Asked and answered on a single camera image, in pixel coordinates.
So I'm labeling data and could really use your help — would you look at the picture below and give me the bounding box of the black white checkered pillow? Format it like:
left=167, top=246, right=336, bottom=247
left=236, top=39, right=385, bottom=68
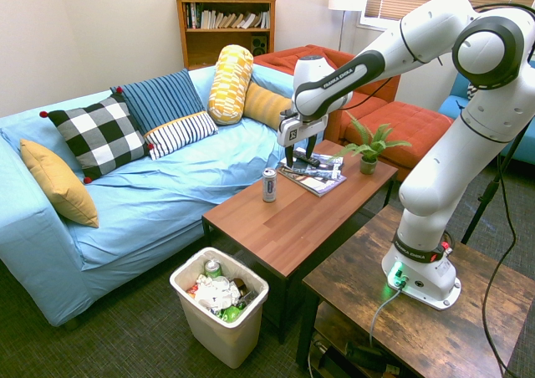
left=39, top=87, right=155, bottom=185

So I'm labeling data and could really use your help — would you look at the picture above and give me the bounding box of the orange armchair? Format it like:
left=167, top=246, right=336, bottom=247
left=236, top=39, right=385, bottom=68
left=252, top=44, right=401, bottom=143

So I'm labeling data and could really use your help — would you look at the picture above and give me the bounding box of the crumpled white paper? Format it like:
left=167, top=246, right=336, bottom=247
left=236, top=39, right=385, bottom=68
left=194, top=275, right=242, bottom=312

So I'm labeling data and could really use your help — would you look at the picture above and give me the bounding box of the black camera tripod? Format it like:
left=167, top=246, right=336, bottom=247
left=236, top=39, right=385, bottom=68
left=461, top=118, right=532, bottom=245

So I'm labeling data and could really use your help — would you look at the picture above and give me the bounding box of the light blue sofa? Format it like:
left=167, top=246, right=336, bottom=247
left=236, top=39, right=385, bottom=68
left=0, top=64, right=327, bottom=327

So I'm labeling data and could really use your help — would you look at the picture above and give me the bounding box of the potted green fern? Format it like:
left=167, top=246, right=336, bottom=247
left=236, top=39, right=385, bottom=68
left=329, top=110, right=413, bottom=176

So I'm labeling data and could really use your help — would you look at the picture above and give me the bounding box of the stack of magazines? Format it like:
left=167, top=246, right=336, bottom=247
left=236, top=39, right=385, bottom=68
left=278, top=165, right=348, bottom=198

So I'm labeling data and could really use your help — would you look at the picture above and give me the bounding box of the orange ottoman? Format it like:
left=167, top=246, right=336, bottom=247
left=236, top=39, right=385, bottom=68
left=342, top=100, right=455, bottom=182

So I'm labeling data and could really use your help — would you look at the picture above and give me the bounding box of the row of books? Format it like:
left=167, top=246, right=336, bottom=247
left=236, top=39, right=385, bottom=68
left=185, top=2, right=271, bottom=30

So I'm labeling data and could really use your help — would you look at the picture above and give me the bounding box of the black remote control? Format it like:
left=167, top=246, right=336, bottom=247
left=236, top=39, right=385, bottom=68
left=292, top=150, right=322, bottom=167

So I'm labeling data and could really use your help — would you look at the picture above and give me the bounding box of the mustard fine-striped pillow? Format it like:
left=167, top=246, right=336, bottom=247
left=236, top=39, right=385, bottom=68
left=242, top=81, right=293, bottom=131

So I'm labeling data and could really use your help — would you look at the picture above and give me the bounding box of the silver drink can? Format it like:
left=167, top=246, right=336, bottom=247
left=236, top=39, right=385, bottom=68
left=262, top=167, right=278, bottom=204

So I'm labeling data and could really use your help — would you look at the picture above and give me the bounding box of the grey base cable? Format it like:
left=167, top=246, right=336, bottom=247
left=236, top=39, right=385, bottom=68
left=369, top=284, right=403, bottom=348

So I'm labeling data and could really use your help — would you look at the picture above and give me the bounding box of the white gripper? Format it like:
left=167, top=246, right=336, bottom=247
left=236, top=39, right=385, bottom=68
left=276, top=113, right=329, bottom=168

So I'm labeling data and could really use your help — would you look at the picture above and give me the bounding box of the green plastic trash item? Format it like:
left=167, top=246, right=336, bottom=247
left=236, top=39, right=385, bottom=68
left=221, top=305, right=244, bottom=323

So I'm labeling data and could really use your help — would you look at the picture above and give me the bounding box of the plain mustard pillow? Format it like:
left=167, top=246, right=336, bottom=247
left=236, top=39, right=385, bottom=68
left=19, top=138, right=100, bottom=229

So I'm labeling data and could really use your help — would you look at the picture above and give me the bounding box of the black power box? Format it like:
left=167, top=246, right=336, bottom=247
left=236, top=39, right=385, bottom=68
left=344, top=340, right=403, bottom=375

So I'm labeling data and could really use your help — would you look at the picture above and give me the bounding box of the yellow white patterned bolster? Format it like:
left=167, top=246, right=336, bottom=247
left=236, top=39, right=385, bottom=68
left=207, top=44, right=255, bottom=126

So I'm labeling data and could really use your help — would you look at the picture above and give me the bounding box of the dark rustic wooden robot table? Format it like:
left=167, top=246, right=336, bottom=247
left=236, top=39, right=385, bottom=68
left=295, top=204, right=535, bottom=378

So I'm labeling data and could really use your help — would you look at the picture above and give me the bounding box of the blue chair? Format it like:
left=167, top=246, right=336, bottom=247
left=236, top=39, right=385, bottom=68
left=437, top=59, right=535, bottom=166

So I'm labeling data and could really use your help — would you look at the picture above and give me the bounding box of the red-brown wooden coffee table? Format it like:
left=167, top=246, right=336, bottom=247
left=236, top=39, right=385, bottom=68
left=201, top=139, right=399, bottom=345

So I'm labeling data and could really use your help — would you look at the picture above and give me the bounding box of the blue striped pillow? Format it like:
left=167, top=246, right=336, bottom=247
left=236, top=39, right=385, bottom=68
left=110, top=68, right=219, bottom=161

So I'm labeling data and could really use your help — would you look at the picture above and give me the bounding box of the dark cover magazine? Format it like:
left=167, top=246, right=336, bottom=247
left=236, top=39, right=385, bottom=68
left=280, top=151, right=345, bottom=181

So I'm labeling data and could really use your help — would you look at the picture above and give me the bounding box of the white plastic trash bin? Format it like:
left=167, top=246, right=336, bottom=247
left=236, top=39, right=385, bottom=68
left=169, top=247, right=270, bottom=370

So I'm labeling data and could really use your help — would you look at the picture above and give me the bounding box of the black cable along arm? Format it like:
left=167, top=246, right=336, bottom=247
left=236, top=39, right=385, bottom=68
left=471, top=2, right=535, bottom=378

